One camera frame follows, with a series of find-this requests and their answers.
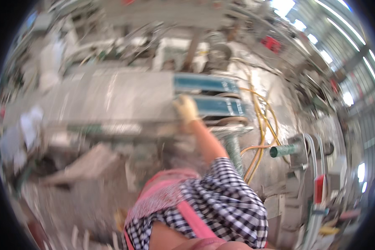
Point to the red and white lever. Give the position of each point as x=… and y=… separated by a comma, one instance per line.
x=319, y=187

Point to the red box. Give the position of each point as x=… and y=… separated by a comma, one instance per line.
x=271, y=43

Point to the person's body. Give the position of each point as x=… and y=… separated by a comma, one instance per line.
x=225, y=200

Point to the grey pulley bracket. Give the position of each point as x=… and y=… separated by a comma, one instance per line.
x=303, y=153

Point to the person's right fingers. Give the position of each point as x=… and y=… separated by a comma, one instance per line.
x=180, y=101

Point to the green metal cylinder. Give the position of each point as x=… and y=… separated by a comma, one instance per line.
x=282, y=151

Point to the short teal metal panel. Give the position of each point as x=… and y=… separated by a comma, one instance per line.
x=218, y=106

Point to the green threaded post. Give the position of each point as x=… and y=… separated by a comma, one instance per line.
x=234, y=153

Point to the grey dusty machine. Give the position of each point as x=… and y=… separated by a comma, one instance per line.
x=112, y=97

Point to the person's right hand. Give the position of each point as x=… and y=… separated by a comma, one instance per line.
x=187, y=110

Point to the grey electric motor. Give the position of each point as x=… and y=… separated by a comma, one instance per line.
x=219, y=51

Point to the white bags heap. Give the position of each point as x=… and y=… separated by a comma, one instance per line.
x=26, y=131

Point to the grey flat slab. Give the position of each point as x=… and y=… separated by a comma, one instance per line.
x=87, y=165

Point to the long teal metal panel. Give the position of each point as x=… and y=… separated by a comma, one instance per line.
x=203, y=83

